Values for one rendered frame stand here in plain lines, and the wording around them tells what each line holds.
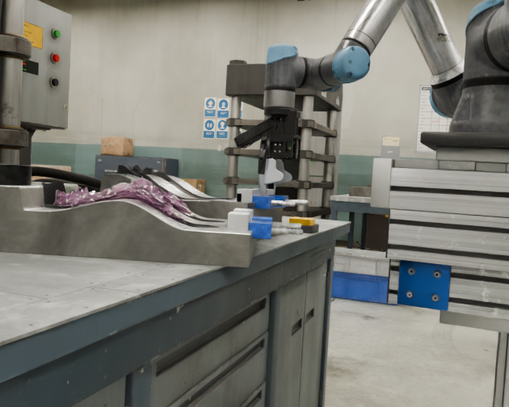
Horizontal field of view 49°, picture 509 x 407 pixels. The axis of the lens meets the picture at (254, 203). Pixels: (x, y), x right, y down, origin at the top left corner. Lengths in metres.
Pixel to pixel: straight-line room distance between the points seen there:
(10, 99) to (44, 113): 0.30
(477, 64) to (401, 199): 0.26
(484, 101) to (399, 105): 6.79
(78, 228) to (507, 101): 0.74
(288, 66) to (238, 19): 7.30
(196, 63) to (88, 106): 2.05
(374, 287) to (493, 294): 3.43
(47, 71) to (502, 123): 1.45
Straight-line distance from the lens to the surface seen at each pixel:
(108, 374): 0.76
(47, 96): 1.99
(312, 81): 1.38
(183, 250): 0.91
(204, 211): 1.23
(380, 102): 7.84
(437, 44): 1.61
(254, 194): 1.25
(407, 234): 1.02
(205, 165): 8.50
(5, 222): 1.00
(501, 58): 1.00
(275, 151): 1.33
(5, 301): 0.66
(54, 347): 0.58
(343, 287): 4.51
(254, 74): 5.48
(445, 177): 1.01
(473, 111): 1.02
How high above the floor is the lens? 0.95
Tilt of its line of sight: 3 degrees down
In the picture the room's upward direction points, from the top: 3 degrees clockwise
